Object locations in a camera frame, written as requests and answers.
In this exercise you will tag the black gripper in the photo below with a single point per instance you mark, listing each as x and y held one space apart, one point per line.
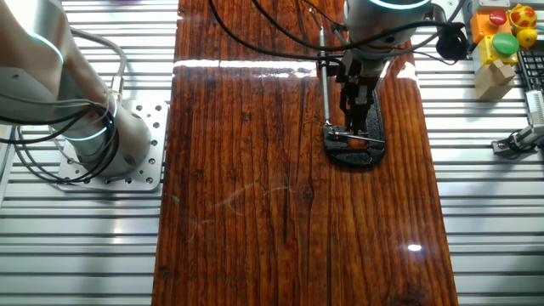
359 70

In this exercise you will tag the black C-clamp with steel screw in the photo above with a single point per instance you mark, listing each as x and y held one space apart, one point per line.
357 158

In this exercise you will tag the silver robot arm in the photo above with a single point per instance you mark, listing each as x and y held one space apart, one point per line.
34 47

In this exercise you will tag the brown wood grain board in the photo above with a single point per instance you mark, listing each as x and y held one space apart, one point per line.
255 170

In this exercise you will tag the plain wooden block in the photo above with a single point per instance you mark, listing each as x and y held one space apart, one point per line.
489 83

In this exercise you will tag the orange box with red button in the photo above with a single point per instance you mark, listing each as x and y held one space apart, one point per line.
482 26

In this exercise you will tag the yellow box with green button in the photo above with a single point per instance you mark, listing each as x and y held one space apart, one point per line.
506 43

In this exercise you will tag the black keyboard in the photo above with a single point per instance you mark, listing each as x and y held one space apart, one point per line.
533 68

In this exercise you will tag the yellow orange toy giraffe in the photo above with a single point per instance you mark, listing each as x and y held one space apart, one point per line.
523 17

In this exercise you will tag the small grey camera on mount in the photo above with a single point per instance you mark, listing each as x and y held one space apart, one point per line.
525 137

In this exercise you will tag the silver depth camera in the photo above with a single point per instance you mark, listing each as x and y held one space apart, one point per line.
536 106

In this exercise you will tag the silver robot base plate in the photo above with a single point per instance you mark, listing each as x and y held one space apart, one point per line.
155 140

